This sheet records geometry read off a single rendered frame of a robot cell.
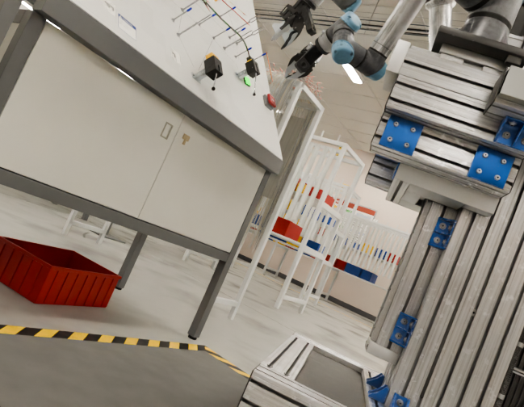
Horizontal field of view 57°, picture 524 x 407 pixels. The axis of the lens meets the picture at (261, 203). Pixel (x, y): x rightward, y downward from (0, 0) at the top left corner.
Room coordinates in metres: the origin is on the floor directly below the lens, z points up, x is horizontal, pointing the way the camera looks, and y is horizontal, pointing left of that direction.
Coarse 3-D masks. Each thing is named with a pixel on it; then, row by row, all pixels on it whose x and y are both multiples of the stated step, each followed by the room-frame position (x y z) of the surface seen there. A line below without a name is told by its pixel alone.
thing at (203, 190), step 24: (192, 120) 1.70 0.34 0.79; (192, 144) 1.74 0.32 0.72; (216, 144) 1.83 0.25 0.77; (168, 168) 1.69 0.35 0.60; (192, 168) 1.78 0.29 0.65; (216, 168) 1.87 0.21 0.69; (240, 168) 1.97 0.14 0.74; (168, 192) 1.73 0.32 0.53; (192, 192) 1.82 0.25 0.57; (216, 192) 1.92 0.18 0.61; (240, 192) 2.02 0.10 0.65; (144, 216) 1.68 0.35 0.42; (168, 216) 1.77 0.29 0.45; (192, 216) 1.86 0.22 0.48; (216, 216) 1.96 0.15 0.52; (240, 216) 2.08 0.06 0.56; (216, 240) 2.01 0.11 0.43
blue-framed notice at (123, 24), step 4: (120, 16) 1.39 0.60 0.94; (120, 20) 1.38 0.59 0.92; (124, 20) 1.40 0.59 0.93; (120, 24) 1.38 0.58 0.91; (124, 24) 1.39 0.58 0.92; (128, 24) 1.41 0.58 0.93; (132, 24) 1.43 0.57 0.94; (120, 28) 1.37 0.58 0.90; (124, 28) 1.39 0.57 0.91; (128, 28) 1.40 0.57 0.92; (132, 28) 1.42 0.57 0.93; (128, 32) 1.40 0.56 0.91; (132, 32) 1.42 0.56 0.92; (132, 36) 1.41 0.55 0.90
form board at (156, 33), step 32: (96, 0) 1.31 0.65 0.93; (128, 0) 1.45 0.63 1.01; (160, 0) 1.62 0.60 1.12; (192, 0) 1.84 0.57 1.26; (224, 0) 2.14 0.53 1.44; (160, 32) 1.55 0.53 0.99; (192, 32) 1.76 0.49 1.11; (224, 32) 2.02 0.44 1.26; (256, 32) 2.37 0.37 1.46; (160, 64) 1.49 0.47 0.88; (192, 64) 1.68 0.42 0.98; (224, 64) 1.92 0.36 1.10; (224, 96) 1.82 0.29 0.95; (256, 96) 2.09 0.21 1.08; (256, 128) 1.98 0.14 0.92
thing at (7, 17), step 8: (0, 0) 1.11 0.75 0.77; (8, 0) 1.10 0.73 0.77; (16, 0) 1.11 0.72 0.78; (0, 8) 1.10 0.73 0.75; (8, 8) 1.11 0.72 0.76; (16, 8) 1.12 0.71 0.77; (0, 16) 1.10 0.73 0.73; (8, 16) 1.11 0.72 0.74; (0, 24) 1.11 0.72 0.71; (8, 24) 1.12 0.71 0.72; (0, 32) 1.11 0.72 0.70; (0, 40) 1.12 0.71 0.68
